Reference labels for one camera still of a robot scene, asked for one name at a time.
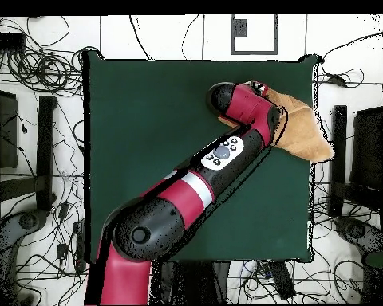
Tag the tan terry towel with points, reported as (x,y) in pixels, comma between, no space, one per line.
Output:
(303,134)

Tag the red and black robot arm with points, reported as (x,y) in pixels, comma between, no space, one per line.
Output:
(178,197)

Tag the flat black box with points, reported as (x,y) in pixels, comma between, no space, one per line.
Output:
(6,40)

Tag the black inline power adapter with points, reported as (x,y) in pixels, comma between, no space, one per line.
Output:
(337,80)

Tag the large black case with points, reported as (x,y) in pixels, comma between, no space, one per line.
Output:
(368,146)

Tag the dark green table cloth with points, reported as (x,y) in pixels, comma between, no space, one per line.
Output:
(131,127)

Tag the grey chair base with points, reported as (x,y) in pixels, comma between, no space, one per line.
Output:
(9,229)
(356,231)

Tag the black rectangular box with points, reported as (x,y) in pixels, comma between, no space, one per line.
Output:
(282,280)

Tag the long black bar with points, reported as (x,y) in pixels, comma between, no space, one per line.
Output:
(45,153)

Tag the black power strip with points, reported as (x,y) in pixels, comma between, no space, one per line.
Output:
(79,242)

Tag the small black power adapter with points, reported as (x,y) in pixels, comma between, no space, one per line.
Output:
(62,251)

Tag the black monitor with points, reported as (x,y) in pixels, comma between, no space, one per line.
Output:
(3,127)

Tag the dark grey square frame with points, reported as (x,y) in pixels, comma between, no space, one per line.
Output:
(239,28)

